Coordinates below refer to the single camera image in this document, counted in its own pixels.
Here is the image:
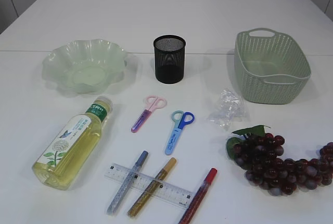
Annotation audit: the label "green woven plastic basket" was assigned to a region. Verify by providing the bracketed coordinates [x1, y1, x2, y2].
[234, 28, 311, 105]

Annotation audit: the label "black mesh pen holder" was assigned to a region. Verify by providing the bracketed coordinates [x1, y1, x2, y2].
[153, 35, 186, 84]

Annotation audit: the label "green wavy plastic plate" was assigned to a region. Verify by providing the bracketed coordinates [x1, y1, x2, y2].
[42, 39, 127, 94]

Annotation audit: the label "red glitter pen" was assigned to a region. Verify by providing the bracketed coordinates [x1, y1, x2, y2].
[178, 168, 217, 224]

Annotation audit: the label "blue capped scissors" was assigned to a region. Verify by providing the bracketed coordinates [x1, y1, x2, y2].
[164, 110, 195, 155]

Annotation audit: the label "dark red grape bunch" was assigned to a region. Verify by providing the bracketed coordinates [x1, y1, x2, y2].
[226, 125, 332, 196]

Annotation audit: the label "blue glitter pen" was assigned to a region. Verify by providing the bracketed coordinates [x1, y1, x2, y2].
[107, 151, 148, 215]

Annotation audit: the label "clear plastic sheet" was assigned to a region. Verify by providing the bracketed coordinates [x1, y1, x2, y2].
[207, 89, 246, 131]

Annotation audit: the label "gold glitter pen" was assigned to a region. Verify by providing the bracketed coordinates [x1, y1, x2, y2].
[127, 157, 177, 218]

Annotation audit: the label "green tea bottle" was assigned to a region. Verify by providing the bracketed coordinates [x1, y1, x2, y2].
[32, 96, 112, 190]

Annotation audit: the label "clear plastic ruler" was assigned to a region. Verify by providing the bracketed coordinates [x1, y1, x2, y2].
[105, 163, 195, 209]

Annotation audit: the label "pink capped scissors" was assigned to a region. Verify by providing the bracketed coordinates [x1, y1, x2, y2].
[131, 95, 167, 133]

